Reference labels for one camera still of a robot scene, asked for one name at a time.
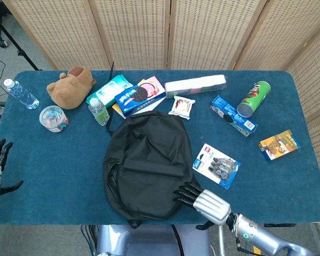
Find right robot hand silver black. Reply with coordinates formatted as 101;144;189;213
172;182;231;230

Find black fabric backpack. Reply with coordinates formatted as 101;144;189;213
102;61;201;229

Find metal table leg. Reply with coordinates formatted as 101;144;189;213
218;225;226;256

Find blue felt table cover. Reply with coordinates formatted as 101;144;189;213
0;69;320;226

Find blue grey robot torso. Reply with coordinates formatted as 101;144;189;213
95;223;213;256

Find clear jar of binder clips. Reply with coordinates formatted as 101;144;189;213
39;105;70;133

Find clear water bottle white cap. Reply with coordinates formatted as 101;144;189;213
3;78;40;110

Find yellow orange snack box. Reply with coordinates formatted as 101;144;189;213
258;130;301;162

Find blue Oreo box cartoon faces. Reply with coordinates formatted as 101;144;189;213
210;95;259;138

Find white snack packet red print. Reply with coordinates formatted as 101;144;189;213
168;95;197;121

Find brown capybara plush toy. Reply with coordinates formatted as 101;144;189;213
46;66;97;110

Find green Pringles can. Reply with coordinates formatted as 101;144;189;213
236;81;271;118

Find long white pink box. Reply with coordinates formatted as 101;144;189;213
164;74;228;97

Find small bottle with green label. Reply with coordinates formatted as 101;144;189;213
87;97;110;126

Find black tripod stand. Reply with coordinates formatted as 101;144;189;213
0;9;43;71

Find blue Oreo box pink print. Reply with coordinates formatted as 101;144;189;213
114;84;167;118

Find black office chair caster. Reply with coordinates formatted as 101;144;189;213
0;25;10;49

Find pink strawberry snack box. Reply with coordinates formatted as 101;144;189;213
137;76;166;96

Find green wet wipes pack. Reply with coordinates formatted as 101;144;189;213
85;74;134;107

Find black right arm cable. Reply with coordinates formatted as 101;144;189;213
234;236;259;256

